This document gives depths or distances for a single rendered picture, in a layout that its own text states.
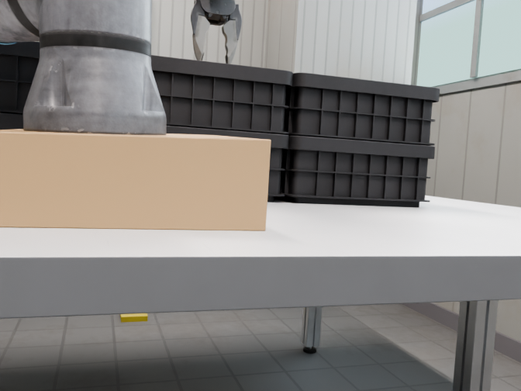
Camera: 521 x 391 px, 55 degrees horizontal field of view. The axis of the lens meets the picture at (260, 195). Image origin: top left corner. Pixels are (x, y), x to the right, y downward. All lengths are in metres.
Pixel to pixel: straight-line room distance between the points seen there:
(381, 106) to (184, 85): 0.37
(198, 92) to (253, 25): 2.38
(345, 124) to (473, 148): 1.76
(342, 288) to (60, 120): 0.31
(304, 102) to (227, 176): 0.44
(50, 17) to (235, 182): 0.25
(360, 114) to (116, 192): 0.58
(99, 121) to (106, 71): 0.05
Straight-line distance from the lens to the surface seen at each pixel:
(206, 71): 0.85
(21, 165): 0.48
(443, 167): 2.81
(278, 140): 0.87
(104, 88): 0.53
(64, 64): 0.55
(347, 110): 0.94
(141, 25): 0.57
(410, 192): 1.00
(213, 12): 1.07
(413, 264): 0.43
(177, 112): 0.85
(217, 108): 0.86
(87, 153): 0.47
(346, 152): 0.92
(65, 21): 0.55
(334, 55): 2.81
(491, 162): 2.56
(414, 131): 1.00
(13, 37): 0.67
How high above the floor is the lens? 0.77
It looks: 4 degrees down
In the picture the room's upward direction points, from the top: 3 degrees clockwise
